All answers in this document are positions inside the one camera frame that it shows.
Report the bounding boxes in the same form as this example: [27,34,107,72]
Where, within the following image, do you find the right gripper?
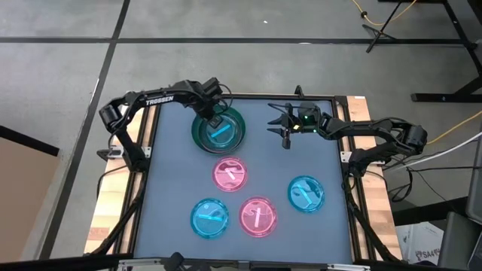
[266,102,322,139]

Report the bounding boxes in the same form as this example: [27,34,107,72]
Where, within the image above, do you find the clear teal plastic plate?
[190,197,230,240]
[287,175,326,215]
[198,112,242,150]

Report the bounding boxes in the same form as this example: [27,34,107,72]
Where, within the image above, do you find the clear pink plastic plate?
[211,156,249,193]
[238,196,279,239]

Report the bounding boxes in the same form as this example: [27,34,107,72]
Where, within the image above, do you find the dark green plastic plate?
[191,105,247,155]

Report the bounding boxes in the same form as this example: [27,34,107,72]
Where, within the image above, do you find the grey-blue table mat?
[133,98,354,264]

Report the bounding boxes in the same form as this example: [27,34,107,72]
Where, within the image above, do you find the black tripod stand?
[361,0,404,53]

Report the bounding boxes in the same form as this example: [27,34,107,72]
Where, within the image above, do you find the white cardboard box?
[395,221,445,266]

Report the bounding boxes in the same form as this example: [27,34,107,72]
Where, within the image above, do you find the grey upright panel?
[465,123,482,227]

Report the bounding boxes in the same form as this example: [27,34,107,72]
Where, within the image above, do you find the brown cardboard panel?
[0,125,60,264]

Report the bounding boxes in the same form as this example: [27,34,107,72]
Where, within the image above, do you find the grey equipment housing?
[438,210,482,271]

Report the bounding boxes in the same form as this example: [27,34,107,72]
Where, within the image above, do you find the black and silver crossbar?
[0,252,482,271]

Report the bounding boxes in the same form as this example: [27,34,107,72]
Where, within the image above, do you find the black aluminium table frame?
[84,84,402,264]

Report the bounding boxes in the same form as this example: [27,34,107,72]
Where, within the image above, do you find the yellow extension cable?
[351,0,418,27]

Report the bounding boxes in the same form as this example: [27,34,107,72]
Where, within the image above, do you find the black desk leg frame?
[410,0,482,103]

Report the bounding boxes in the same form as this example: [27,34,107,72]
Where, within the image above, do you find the white floor cable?
[391,132,482,172]

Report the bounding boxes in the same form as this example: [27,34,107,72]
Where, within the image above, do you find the yellow power cable with plug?
[427,111,482,146]

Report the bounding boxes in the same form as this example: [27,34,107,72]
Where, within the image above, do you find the black floor cable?
[387,165,482,204]

